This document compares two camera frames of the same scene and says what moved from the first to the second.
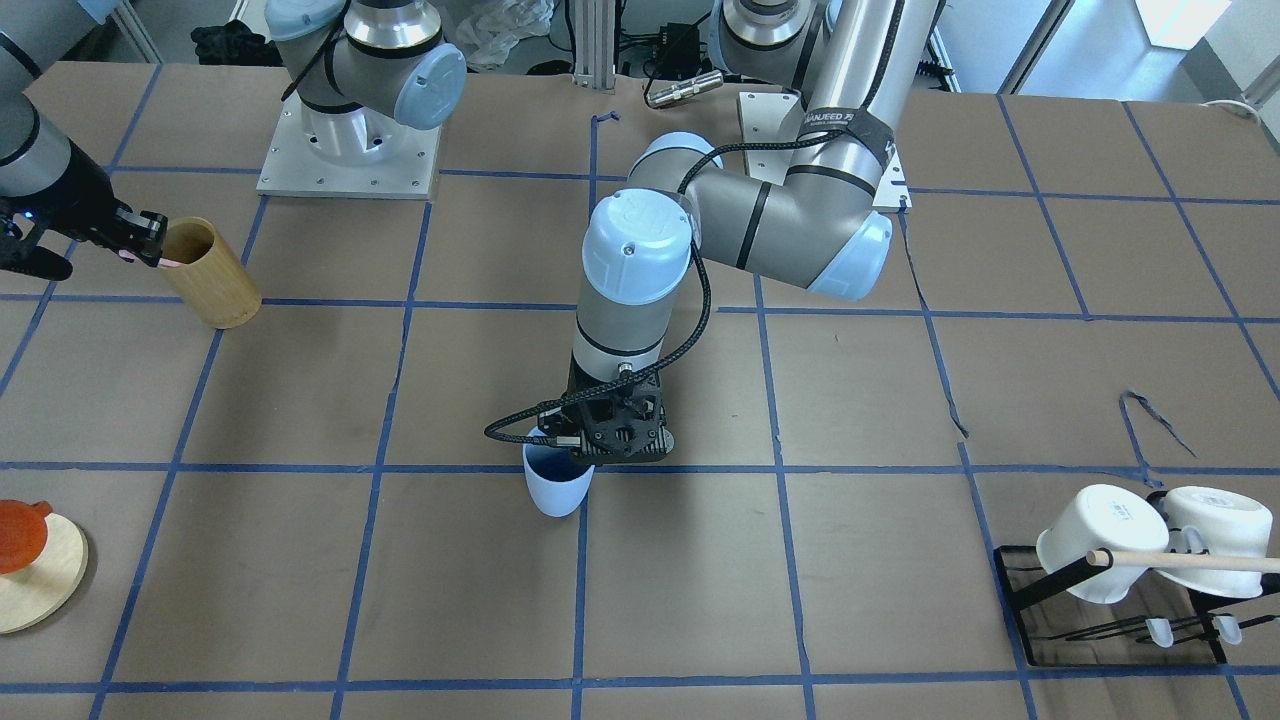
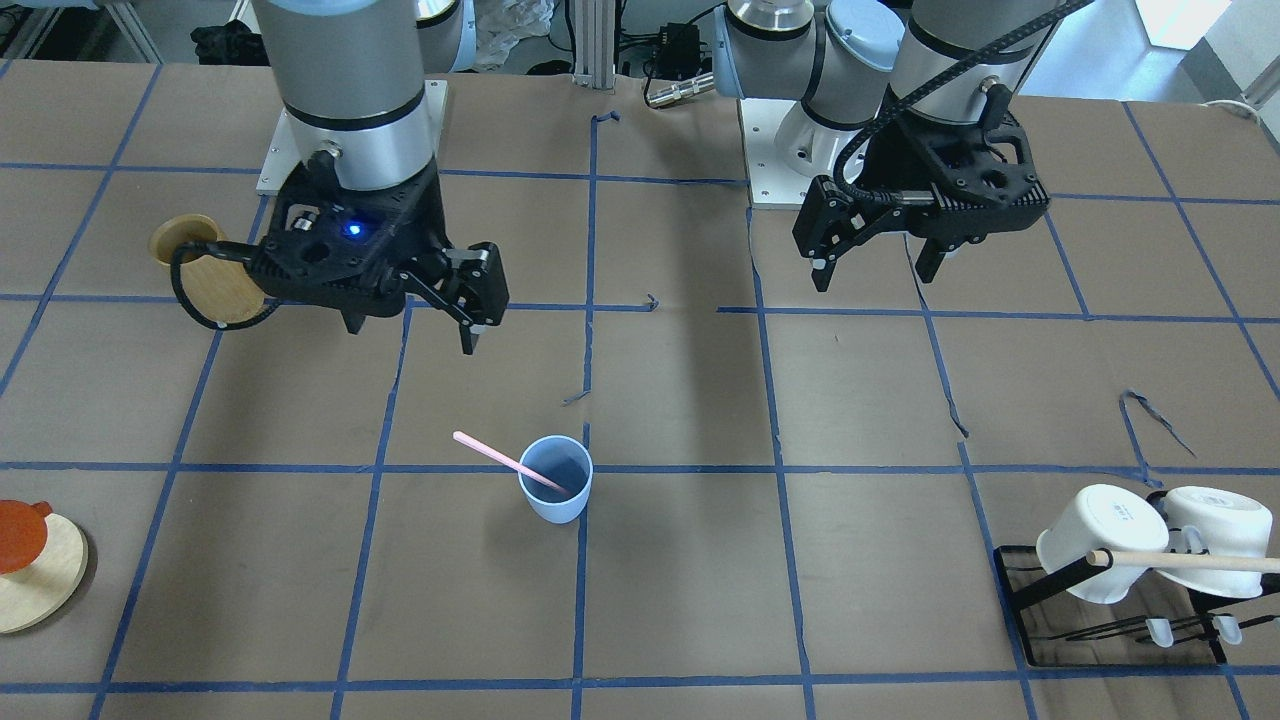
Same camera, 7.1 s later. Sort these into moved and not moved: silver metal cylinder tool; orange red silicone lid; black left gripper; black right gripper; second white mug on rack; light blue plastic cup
Moved: black left gripper; black right gripper
Not moved: silver metal cylinder tool; light blue plastic cup; orange red silicone lid; second white mug on rack
